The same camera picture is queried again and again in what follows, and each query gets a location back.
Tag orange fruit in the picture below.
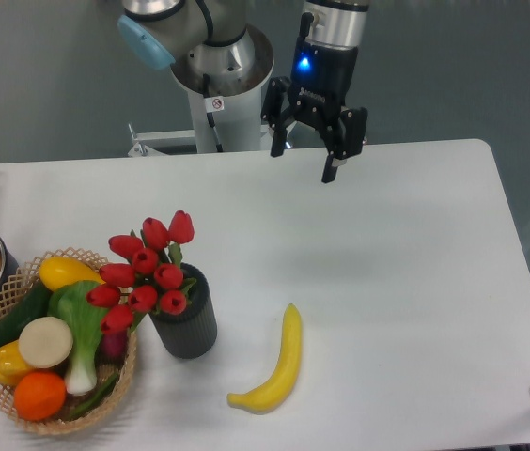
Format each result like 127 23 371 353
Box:
14 371 67 421

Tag green cucumber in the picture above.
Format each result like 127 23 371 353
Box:
0 281 52 348

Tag beige round disc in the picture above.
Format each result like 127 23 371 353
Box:
18 317 73 369

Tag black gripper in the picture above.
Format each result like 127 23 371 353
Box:
260 37 368 183

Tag red tulip bouquet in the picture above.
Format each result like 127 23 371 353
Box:
86 210 196 335

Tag green bean pod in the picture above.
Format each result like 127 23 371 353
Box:
65 373 119 421

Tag woven wicker basket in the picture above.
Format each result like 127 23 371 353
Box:
0 247 137 436

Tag yellow squash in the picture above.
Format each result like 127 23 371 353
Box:
39 257 104 291

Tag yellow banana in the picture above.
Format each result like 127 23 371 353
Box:
226 303 303 414

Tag purple red onion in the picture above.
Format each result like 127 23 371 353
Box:
100 331 128 360

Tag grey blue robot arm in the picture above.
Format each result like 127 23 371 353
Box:
117 1 369 183

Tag green bok choy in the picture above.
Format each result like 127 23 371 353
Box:
48 281 107 396

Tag dark grey ribbed vase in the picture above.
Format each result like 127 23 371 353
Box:
150 263 217 359

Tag yellow bell pepper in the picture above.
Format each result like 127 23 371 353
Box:
0 340 35 386

